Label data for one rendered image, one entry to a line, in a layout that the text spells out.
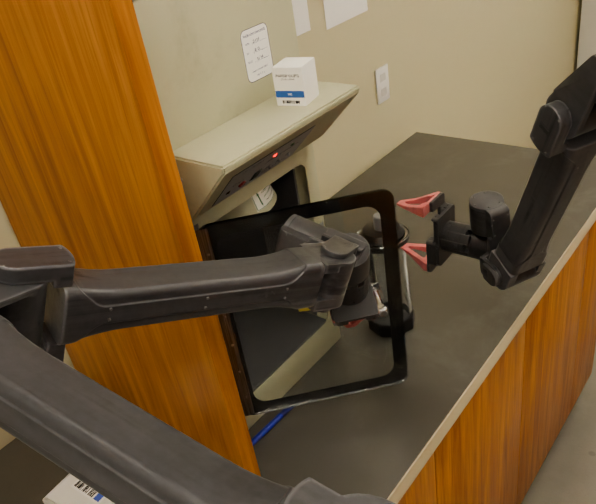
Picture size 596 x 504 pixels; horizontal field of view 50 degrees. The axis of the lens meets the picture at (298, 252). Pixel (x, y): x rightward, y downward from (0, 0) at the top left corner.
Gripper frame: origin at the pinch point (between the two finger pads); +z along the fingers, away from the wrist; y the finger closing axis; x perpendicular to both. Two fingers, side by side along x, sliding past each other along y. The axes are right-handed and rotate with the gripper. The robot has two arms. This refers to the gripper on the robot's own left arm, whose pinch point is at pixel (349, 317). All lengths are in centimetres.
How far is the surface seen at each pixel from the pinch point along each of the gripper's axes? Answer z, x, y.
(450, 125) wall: 96, 71, -122
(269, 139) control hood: -26.7, -7.4, -15.8
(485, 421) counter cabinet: 52, 30, 6
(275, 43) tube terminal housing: -25.6, -2.8, -36.9
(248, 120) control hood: -23.2, -9.6, -23.7
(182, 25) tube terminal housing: -38, -16, -29
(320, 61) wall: 29, 15, -95
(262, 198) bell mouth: -4.7, -9.6, -23.5
